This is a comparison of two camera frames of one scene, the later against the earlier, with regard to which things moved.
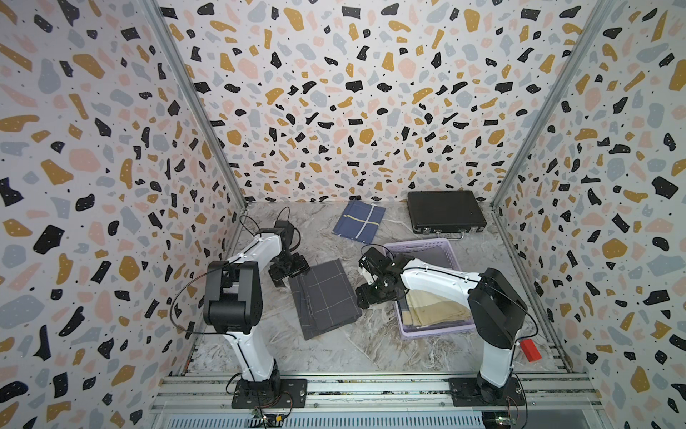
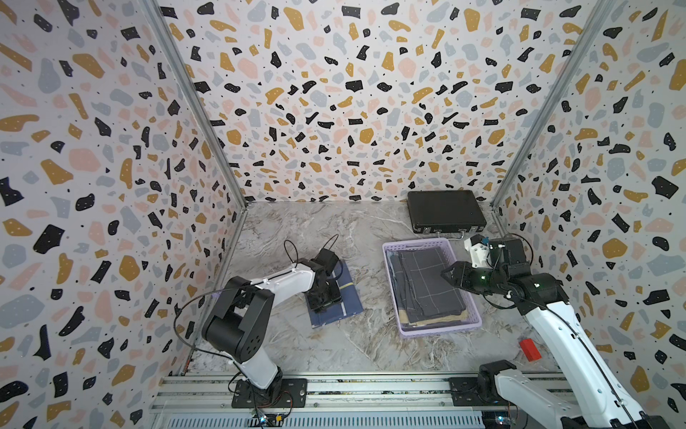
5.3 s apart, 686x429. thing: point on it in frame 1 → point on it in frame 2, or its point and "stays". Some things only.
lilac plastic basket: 428,332 stays
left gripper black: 300,264 → 322,307
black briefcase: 447,213 stays
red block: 531,350 stays
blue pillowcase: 359,221 → 349,305
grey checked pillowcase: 324,300 → 421,291
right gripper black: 363,298 → 459,275
